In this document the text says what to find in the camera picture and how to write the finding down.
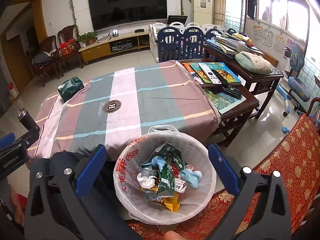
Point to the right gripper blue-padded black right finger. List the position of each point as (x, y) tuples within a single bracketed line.
[(227, 170)]

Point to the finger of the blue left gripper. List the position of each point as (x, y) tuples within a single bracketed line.
[(7, 141)]

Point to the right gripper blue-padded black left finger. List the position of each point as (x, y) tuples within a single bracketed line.
[(87, 170)]

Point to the blue face mask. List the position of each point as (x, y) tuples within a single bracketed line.
[(191, 177)]

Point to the green snack wrapper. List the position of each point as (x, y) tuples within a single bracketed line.
[(169, 182)]

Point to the blue cloth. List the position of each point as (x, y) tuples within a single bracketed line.
[(156, 162)]

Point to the white lined trash bin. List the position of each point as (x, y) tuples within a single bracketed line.
[(143, 204)]

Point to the person's left hand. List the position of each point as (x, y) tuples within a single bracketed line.
[(171, 235)]

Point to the crumpled white tissue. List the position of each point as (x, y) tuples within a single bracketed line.
[(146, 182)]

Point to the green tissue box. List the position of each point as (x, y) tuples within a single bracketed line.
[(69, 88)]

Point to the dark wooden side table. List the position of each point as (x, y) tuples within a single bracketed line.
[(258, 90)]

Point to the striped pink grey tablecloth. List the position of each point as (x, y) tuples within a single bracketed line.
[(118, 108)]

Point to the black remote control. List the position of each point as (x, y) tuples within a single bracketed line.
[(232, 91)]

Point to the dark wooden armchair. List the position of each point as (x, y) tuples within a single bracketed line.
[(47, 59)]

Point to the white remote control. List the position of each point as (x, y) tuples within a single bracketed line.
[(210, 74)]

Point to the blue kids desk chair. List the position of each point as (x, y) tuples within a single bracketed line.
[(296, 63)]

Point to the red gift box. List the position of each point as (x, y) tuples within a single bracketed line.
[(68, 47)]

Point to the colourful picture book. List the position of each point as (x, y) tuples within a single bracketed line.
[(220, 67)]

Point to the grey green cushion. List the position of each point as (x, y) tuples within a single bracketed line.
[(254, 63)]

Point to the potted green plant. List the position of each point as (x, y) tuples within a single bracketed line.
[(88, 38)]

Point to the blue baby fence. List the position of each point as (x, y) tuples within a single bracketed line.
[(173, 44)]

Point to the wooden TV cabinet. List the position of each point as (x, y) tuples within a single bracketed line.
[(123, 43)]

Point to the large black television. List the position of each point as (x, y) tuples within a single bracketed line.
[(106, 13)]

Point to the white standing air conditioner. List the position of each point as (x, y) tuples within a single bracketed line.
[(202, 11)]

